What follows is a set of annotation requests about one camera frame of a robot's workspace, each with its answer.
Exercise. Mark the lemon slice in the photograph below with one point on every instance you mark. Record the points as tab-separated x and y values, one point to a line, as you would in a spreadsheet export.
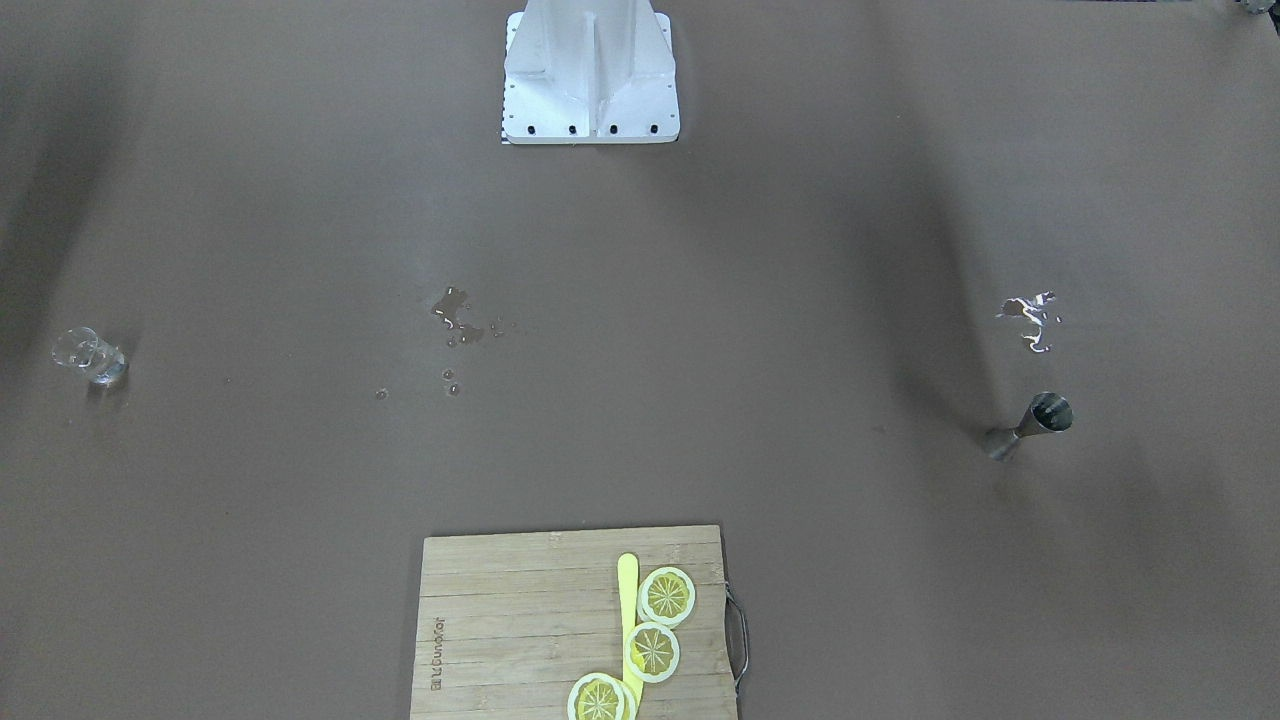
600	696
651	652
666	597

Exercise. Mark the yellow plastic knife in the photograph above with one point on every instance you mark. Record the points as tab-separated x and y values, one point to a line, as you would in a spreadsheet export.
627	571

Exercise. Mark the lemon slice upper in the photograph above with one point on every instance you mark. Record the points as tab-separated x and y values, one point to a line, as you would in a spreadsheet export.
666	597

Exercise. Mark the lemon slice middle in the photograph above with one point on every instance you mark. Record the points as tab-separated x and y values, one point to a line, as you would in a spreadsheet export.
651	652

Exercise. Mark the bamboo cutting board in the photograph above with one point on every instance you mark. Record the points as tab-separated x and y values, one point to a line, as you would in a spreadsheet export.
508	622

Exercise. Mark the lemon slice lower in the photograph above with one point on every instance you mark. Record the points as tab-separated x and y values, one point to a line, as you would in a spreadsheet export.
600	696

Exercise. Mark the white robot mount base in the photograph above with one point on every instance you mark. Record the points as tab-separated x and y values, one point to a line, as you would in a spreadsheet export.
589	73

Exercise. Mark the steel jigger measuring cup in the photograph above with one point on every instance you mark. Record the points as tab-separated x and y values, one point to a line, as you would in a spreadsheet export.
1047	413

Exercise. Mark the small clear glass cup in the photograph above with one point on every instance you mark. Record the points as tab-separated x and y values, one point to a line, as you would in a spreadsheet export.
84	352

